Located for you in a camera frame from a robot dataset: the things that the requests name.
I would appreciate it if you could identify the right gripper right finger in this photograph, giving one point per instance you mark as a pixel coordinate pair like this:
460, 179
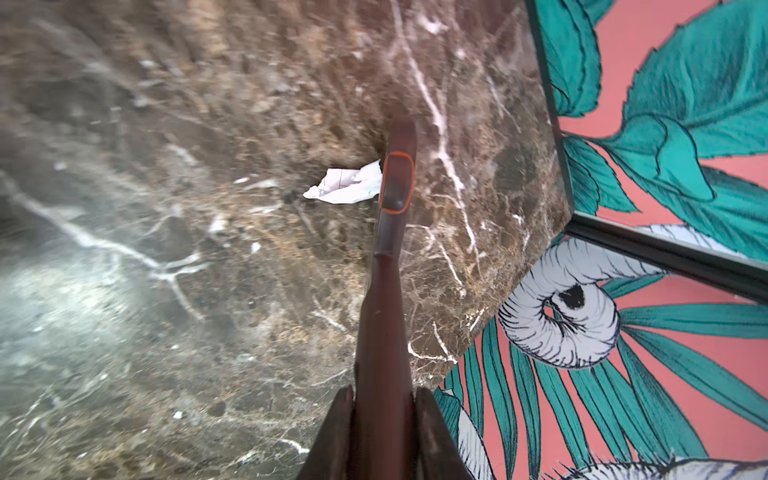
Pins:
438, 457

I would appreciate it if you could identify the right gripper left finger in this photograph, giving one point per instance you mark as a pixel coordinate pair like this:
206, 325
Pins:
327, 459

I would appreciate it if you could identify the dark brown hand brush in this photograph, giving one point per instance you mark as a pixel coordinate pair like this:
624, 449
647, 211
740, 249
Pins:
382, 444

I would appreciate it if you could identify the white paper scrap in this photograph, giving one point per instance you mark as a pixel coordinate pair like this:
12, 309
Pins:
348, 186

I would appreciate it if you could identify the right black frame post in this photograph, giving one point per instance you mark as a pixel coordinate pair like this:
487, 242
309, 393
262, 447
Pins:
741, 277

